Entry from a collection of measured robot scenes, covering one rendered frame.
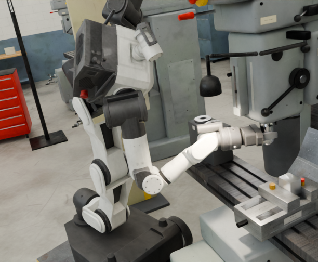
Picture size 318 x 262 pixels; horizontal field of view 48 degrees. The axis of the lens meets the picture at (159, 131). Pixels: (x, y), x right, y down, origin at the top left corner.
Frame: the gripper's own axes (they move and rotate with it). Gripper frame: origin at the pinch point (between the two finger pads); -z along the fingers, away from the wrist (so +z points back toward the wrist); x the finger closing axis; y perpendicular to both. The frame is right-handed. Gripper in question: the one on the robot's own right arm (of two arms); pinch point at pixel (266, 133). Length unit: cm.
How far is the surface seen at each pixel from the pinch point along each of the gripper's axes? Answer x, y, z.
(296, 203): -19.7, 19.4, -3.5
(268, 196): -12.8, 19.7, 4.2
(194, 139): 48, 19, 23
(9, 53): 748, 36, 372
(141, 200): 158, 120, 67
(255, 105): -8.5, -14.7, 6.5
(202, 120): 47, 9, 18
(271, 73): -11.2, -25.9, 1.6
